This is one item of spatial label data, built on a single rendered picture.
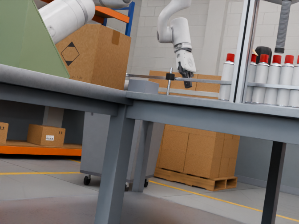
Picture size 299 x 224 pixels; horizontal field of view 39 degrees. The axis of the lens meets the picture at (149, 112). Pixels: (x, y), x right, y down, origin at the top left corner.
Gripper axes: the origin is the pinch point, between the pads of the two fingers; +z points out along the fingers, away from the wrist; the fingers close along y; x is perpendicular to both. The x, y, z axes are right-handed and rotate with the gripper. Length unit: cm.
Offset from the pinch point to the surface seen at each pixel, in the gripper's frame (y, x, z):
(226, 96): -1.8, -18.9, 11.5
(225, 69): -2.6, -21.1, 0.1
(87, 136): 130, 199, -24
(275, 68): -1.8, -41.9, 6.2
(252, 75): -2.1, -31.9, 6.1
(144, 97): -65, -23, 22
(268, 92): -2.0, -37.1, 14.7
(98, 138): 134, 188, -21
